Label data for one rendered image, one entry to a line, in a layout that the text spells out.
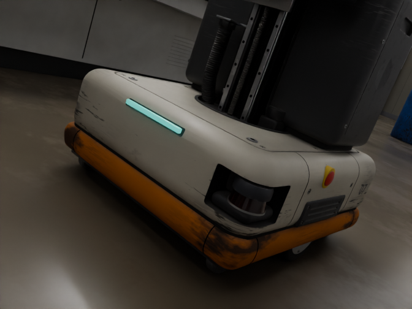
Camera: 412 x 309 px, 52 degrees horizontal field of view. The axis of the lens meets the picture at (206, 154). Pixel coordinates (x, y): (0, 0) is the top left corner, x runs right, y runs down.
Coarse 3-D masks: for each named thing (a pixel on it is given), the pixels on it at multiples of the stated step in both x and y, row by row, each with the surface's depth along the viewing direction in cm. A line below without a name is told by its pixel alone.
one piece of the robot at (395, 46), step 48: (240, 0) 116; (384, 0) 92; (240, 48) 109; (288, 48) 107; (336, 48) 99; (384, 48) 97; (240, 96) 112; (288, 96) 107; (336, 96) 99; (384, 96) 111; (336, 144) 103
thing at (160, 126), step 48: (96, 96) 103; (144, 96) 96; (192, 96) 114; (96, 144) 103; (144, 144) 92; (192, 144) 84; (240, 144) 80; (288, 144) 95; (144, 192) 91; (192, 192) 83; (240, 192) 76; (288, 192) 82; (336, 192) 103; (192, 240) 83; (240, 240) 78; (288, 240) 92
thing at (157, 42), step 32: (0, 0) 180; (32, 0) 190; (64, 0) 200; (96, 0) 212; (128, 0) 226; (0, 32) 185; (32, 32) 196; (64, 32) 207; (96, 32) 220; (128, 32) 235; (160, 32) 251; (192, 32) 271; (0, 64) 194; (32, 64) 205; (64, 64) 217; (96, 64) 228; (128, 64) 244; (160, 64) 262
